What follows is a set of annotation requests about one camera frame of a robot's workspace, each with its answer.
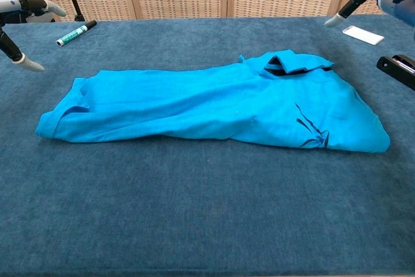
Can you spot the blue printed T-shirt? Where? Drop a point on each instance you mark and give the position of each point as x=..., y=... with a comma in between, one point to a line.
x=194, y=105

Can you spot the green white marker pen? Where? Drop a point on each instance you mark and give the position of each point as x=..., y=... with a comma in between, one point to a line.
x=74, y=34

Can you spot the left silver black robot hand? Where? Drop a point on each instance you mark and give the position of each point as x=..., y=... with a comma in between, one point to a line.
x=13, y=1

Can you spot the white rectangular card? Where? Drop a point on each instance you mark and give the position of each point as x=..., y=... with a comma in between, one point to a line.
x=363, y=34

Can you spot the black stapler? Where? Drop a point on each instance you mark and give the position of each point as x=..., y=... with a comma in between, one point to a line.
x=397, y=71

